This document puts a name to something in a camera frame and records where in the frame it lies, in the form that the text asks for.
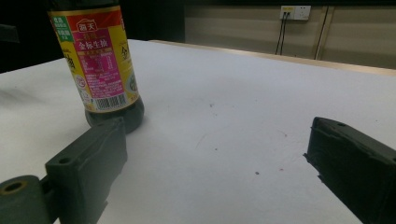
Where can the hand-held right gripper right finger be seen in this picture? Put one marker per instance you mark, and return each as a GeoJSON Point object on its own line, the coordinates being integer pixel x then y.
{"type": "Point", "coordinates": [355, 161]}

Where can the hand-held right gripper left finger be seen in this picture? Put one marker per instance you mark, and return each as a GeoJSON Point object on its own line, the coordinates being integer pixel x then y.
{"type": "Point", "coordinates": [84, 161]}

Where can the dark soy sauce bottle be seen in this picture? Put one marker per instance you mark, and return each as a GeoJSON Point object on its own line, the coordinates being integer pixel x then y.
{"type": "Point", "coordinates": [99, 62]}

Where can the white table sheet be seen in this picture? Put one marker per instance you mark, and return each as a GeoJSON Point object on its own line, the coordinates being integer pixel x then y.
{"type": "Point", "coordinates": [218, 109]}

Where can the white wall socket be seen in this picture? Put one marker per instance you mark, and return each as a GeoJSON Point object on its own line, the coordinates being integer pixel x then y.
{"type": "Point", "coordinates": [299, 12]}

